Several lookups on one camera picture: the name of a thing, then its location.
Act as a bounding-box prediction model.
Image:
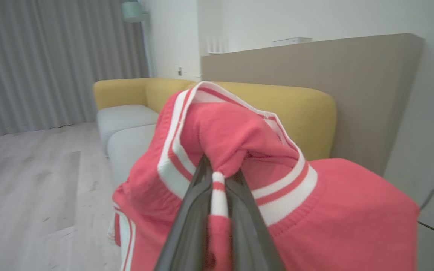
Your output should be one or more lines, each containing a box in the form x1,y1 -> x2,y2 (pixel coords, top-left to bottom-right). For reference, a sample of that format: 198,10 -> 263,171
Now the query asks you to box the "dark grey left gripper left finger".
154,154 -> 212,271

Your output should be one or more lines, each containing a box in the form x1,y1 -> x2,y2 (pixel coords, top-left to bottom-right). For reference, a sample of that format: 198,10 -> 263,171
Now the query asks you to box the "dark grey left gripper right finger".
226,169 -> 286,271

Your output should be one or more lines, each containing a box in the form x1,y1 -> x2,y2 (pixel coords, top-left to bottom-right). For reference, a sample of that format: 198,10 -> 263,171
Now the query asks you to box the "red garment with white band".
108,81 -> 421,271

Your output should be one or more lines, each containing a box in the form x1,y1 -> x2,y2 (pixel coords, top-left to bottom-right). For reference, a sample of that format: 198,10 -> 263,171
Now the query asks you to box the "grey sofa seat cushion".
107,124 -> 157,189
96,105 -> 160,155

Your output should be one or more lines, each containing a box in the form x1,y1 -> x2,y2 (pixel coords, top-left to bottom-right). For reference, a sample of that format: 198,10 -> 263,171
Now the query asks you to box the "brown partition panel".
201,33 -> 425,177

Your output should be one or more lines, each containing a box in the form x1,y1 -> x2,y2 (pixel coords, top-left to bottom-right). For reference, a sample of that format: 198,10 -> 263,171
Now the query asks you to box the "white ribbed device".
206,36 -> 229,55

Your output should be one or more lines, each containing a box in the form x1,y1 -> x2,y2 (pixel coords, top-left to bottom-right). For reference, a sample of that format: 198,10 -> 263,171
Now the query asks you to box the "flat white box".
272,37 -> 313,47

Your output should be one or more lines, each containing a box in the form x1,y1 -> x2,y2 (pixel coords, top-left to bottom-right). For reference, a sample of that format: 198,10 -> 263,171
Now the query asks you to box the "pale green floor lamp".
121,0 -> 150,23

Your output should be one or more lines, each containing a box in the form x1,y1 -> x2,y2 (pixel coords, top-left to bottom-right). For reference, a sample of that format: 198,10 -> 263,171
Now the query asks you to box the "grey pleated curtain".
0,0 -> 150,140

